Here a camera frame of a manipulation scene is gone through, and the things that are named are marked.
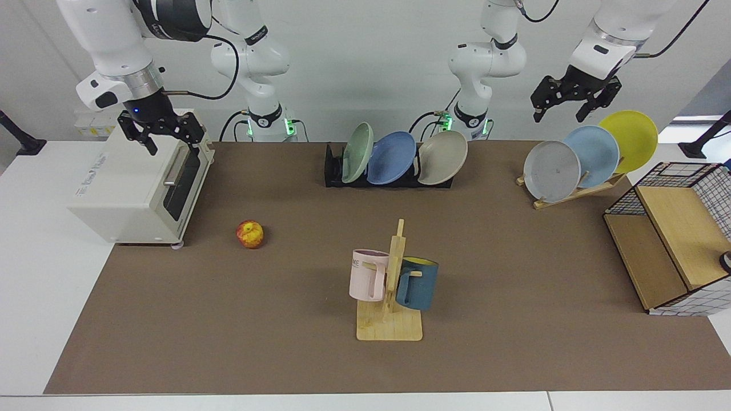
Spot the black stand foot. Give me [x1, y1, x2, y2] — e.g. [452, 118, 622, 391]
[0, 110, 47, 156]
[678, 110, 731, 160]

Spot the wooden cup stand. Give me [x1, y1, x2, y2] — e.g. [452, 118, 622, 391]
[356, 219, 424, 342]

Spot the wooden plate rack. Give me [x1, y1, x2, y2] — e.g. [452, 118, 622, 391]
[516, 171, 627, 210]

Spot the black dish rack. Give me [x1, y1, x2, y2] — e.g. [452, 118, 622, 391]
[324, 143, 455, 189]

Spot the grey plate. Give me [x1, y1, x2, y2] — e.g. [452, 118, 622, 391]
[523, 140, 582, 203]

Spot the black arm wrist cable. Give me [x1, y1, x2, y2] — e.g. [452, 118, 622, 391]
[162, 33, 240, 100]
[634, 0, 713, 59]

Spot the brown table cloth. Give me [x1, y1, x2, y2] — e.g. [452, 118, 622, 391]
[43, 140, 731, 396]

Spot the pink cup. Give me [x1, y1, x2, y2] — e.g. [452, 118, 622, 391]
[349, 249, 391, 302]

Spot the beige plate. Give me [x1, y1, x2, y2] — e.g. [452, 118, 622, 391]
[417, 130, 469, 186]

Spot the yellow plate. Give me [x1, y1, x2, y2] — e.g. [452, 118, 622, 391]
[598, 110, 659, 174]

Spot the light blue plate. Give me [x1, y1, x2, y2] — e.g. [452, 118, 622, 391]
[563, 125, 620, 189]

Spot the black arm base cable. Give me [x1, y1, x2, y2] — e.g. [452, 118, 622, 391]
[219, 110, 252, 142]
[407, 88, 461, 142]

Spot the white wall socket strip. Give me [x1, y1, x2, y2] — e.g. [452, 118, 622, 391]
[74, 111, 125, 138]

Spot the pale toaster oven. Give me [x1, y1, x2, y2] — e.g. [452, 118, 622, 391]
[67, 108, 215, 247]

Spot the wire basket with wooden floor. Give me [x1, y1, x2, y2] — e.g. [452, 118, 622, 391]
[603, 162, 731, 317]

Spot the red yellow apple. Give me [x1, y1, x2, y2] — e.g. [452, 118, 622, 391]
[236, 220, 265, 249]

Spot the dark blue cup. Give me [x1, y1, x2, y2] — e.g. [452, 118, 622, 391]
[395, 257, 439, 312]

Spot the pale green plate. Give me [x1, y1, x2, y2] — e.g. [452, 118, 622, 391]
[342, 122, 375, 184]

